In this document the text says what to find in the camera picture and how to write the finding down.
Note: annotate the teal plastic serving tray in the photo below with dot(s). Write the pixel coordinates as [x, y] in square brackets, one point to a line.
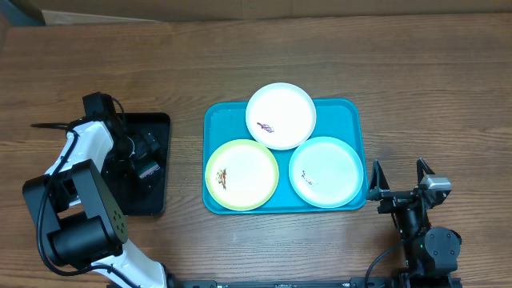
[336, 117]

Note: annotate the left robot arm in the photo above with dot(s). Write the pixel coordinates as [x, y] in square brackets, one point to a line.
[80, 228]

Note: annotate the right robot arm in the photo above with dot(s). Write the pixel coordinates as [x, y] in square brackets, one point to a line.
[431, 253]

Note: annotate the black rectangular tray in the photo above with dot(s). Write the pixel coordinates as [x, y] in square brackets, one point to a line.
[135, 196]

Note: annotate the white plate with stain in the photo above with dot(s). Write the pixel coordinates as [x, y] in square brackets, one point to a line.
[281, 116]

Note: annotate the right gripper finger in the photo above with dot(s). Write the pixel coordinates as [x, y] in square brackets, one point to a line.
[422, 169]
[378, 181]

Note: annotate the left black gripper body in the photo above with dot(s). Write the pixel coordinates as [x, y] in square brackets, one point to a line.
[134, 147]

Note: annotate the light blue plate with stain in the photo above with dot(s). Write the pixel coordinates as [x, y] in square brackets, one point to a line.
[326, 172]

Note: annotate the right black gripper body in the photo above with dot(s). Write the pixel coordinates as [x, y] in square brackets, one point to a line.
[396, 199]

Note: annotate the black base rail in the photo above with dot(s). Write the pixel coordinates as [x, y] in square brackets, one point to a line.
[356, 282]

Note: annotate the green and pink sponge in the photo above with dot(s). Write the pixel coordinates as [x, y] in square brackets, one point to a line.
[146, 168]

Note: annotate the yellow-green plate with stain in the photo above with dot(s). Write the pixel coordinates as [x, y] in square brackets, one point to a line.
[241, 175]

